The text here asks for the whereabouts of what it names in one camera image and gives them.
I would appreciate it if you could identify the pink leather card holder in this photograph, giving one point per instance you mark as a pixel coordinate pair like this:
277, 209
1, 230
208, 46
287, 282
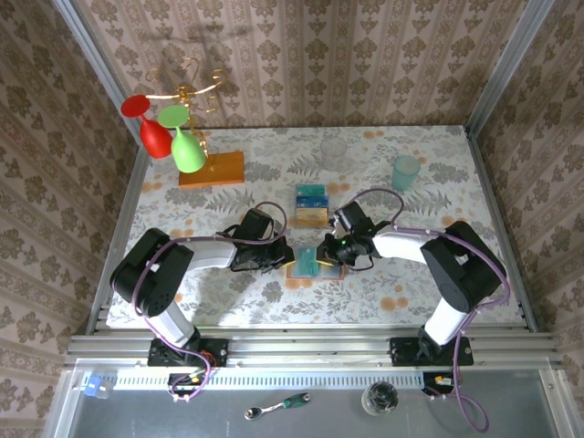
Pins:
333, 273

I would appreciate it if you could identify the orange brown credit card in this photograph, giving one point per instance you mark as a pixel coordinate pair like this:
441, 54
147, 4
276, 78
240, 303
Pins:
311, 213

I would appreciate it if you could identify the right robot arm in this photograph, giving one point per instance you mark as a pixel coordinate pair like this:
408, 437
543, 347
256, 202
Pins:
401, 246

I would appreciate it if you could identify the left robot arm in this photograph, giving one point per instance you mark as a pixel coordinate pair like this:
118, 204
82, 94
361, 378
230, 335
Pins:
210, 255

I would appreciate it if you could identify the floral tablecloth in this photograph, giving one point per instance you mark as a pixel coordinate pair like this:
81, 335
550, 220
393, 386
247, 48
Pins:
319, 301

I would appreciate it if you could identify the gold glass rack wooden base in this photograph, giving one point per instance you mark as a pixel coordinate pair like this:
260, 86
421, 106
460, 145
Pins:
223, 171

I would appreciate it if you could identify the clear drinking glass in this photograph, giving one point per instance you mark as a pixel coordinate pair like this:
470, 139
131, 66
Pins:
333, 153

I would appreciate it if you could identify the teal plastic cup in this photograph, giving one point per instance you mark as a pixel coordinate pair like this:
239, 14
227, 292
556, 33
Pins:
406, 171

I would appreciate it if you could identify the green wine glass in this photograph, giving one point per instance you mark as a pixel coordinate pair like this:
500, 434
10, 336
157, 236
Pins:
187, 153

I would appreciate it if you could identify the red wine glass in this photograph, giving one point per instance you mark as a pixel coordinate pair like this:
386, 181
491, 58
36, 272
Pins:
155, 137

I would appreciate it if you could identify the clear round jar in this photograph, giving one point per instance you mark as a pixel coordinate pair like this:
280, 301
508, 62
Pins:
379, 398

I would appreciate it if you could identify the black connector box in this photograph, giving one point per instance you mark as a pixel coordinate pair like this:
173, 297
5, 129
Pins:
438, 381
187, 382

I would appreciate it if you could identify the small blue box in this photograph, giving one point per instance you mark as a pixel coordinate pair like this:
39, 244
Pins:
93, 387

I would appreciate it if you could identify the grey metal shelf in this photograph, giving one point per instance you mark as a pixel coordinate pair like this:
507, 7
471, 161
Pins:
502, 410

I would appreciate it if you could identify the aluminium mounting rail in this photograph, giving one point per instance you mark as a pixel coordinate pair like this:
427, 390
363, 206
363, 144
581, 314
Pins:
310, 349

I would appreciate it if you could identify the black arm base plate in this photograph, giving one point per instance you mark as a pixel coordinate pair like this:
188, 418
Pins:
216, 352
401, 353

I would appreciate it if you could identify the aluminium side rail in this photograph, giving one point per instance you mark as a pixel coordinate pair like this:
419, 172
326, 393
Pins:
502, 228
114, 219

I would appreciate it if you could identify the aluminium frame post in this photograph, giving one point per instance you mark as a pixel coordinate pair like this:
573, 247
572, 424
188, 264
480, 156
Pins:
511, 68
98, 68

